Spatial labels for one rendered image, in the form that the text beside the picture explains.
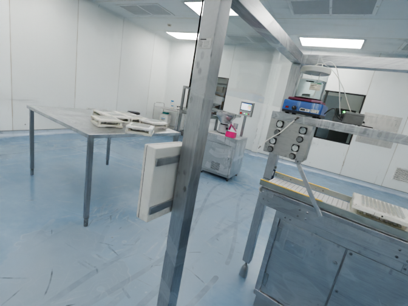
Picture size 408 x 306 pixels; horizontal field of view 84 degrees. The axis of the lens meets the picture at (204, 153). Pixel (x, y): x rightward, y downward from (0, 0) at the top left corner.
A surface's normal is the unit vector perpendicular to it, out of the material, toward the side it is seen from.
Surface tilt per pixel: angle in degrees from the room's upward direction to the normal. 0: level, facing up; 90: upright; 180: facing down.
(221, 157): 90
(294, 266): 90
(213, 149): 90
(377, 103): 90
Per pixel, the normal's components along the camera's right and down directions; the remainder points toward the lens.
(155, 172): 0.80, 0.28
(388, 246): -0.58, 0.10
